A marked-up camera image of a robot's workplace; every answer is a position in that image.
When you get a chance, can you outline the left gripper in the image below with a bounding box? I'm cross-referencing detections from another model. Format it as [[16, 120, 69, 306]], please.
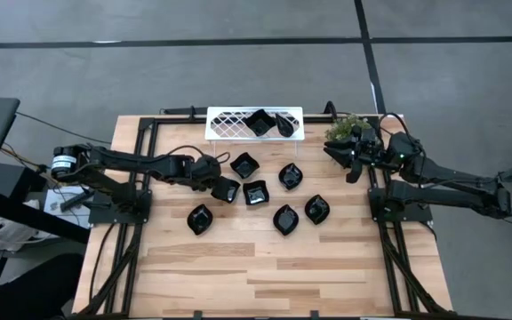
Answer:
[[192, 154, 227, 194]]

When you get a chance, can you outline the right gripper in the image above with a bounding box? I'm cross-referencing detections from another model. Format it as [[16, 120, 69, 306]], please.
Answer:
[[324, 126, 387, 169]]

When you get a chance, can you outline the black square wavy mini plate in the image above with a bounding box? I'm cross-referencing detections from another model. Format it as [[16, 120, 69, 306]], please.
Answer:
[[229, 151, 260, 180], [210, 175, 242, 204], [242, 180, 270, 206], [242, 108, 278, 138]]

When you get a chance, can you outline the black leaf-shaped mini plate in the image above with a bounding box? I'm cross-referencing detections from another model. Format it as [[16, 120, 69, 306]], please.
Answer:
[[187, 204, 214, 236], [277, 162, 304, 191], [273, 204, 300, 236], [304, 194, 331, 226]]

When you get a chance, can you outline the black teardrop mini plate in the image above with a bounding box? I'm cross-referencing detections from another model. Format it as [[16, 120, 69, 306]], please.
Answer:
[[275, 112, 297, 139]]

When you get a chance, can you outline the green potted plant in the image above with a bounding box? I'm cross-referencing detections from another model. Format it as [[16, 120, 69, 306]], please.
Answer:
[[324, 113, 373, 143]]

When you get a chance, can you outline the white flat box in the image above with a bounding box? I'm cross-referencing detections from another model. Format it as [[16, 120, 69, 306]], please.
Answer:
[[42, 185, 93, 228]]

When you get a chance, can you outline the person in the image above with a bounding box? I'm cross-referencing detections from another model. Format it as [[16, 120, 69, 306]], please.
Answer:
[[0, 252, 84, 320]]

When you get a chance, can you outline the white bag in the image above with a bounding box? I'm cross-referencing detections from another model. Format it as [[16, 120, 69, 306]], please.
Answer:
[[0, 216, 48, 254]]

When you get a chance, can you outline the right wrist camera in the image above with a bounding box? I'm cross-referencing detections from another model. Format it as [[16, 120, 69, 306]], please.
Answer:
[[346, 157, 364, 184]]

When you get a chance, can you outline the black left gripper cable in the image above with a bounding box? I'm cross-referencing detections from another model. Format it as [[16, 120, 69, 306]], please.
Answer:
[[165, 144, 232, 165]]

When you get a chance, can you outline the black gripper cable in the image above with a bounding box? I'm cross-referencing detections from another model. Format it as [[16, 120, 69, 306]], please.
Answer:
[[377, 111, 422, 150], [165, 144, 232, 165]]

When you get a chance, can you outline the white wire lattice rack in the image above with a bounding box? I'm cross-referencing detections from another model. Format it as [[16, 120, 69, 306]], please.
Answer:
[[205, 105, 306, 157]]

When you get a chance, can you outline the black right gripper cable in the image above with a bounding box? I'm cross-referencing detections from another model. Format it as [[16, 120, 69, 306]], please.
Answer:
[[377, 111, 422, 150]]

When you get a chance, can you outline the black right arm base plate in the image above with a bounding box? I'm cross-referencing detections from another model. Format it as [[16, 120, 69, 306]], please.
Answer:
[[368, 185, 434, 223]]

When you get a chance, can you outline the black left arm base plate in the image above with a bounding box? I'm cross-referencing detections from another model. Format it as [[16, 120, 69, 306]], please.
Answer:
[[88, 189, 154, 226]]

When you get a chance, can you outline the thin black floor cable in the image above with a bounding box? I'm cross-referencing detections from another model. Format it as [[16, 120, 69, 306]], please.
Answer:
[[14, 111, 113, 147]]

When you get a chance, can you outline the yellow cable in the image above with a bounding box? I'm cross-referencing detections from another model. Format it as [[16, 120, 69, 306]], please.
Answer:
[[0, 144, 44, 172]]

